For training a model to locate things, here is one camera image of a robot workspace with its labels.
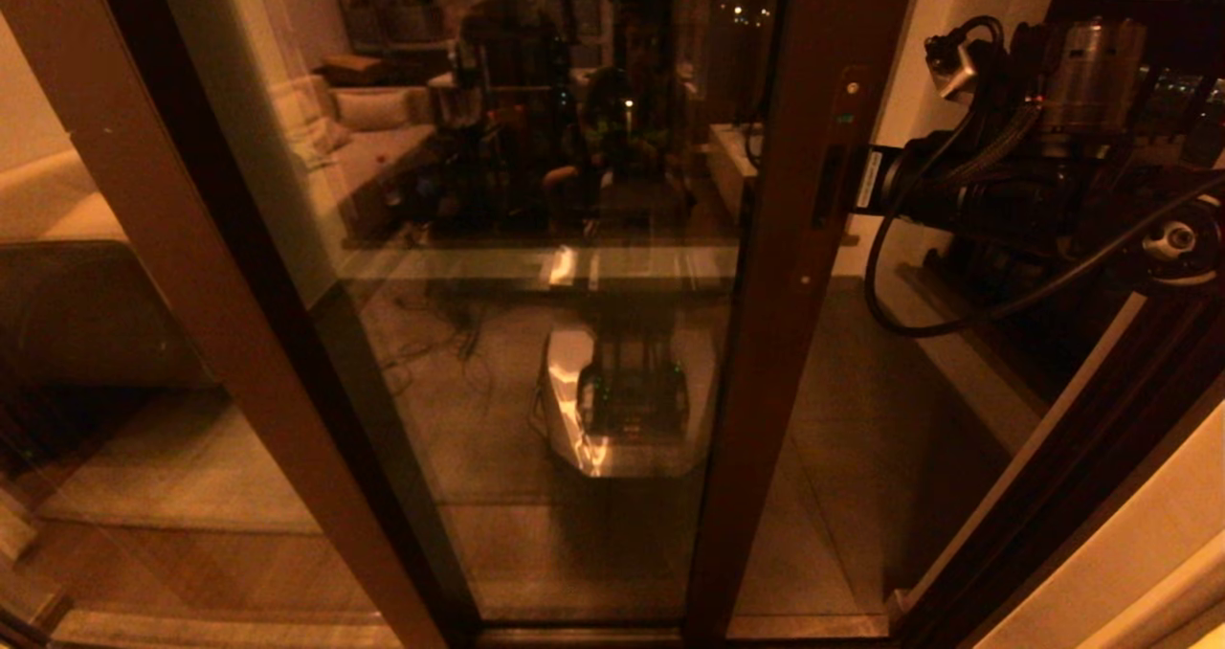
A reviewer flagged dark brown door jamb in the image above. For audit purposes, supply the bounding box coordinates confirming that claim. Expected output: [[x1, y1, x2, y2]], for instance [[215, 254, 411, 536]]
[[885, 285, 1225, 649]]

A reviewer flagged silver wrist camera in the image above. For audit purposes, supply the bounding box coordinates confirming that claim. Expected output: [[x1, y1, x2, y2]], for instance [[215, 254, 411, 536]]
[[924, 32, 985, 104]]

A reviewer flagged black braided cable bundle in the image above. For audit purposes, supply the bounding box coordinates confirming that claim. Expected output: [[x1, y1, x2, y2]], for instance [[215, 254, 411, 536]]
[[943, 99, 1049, 195]]

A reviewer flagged brown framed sliding glass door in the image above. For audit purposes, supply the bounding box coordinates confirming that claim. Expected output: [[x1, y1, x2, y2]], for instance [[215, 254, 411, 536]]
[[96, 0, 915, 649]]

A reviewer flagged black looping cable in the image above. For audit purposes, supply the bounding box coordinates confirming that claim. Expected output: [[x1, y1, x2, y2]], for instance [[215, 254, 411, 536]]
[[864, 15, 1225, 336]]

